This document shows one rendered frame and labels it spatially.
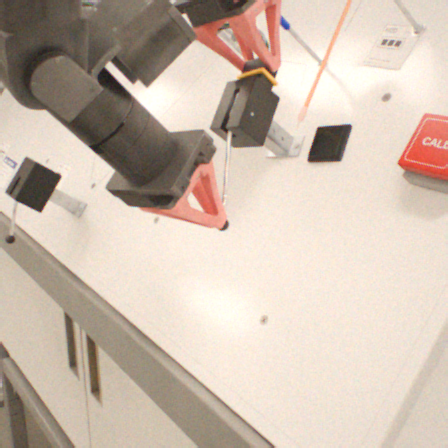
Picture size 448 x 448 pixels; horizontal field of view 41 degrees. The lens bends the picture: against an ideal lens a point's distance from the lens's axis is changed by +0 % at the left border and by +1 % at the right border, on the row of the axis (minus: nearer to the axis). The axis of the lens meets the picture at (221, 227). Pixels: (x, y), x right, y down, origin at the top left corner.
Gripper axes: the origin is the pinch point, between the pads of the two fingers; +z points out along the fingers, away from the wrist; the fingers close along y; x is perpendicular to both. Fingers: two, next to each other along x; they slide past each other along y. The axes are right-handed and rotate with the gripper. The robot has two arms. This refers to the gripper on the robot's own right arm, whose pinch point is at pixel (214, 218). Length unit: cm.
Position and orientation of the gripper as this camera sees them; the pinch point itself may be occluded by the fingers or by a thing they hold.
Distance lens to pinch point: 58.5
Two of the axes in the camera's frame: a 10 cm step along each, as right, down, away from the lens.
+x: -4.4, 8.3, -3.4
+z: 5.9, 5.5, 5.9
